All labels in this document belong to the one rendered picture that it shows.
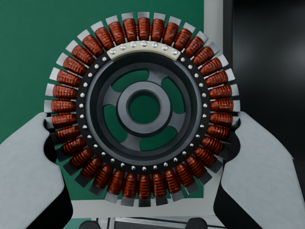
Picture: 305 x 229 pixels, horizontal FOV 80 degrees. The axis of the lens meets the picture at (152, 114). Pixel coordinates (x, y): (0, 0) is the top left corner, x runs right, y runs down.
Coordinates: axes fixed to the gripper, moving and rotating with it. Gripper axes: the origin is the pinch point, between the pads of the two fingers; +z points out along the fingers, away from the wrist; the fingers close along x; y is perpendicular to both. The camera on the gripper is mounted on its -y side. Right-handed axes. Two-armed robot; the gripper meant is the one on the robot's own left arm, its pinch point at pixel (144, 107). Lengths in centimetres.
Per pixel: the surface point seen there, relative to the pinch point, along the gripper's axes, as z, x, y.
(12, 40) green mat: 8.7, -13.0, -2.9
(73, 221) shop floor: 43, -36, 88
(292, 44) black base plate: 6.5, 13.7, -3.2
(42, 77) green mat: 6.9, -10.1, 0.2
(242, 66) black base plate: 5.5, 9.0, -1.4
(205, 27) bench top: 9.7, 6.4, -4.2
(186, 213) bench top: 0.1, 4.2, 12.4
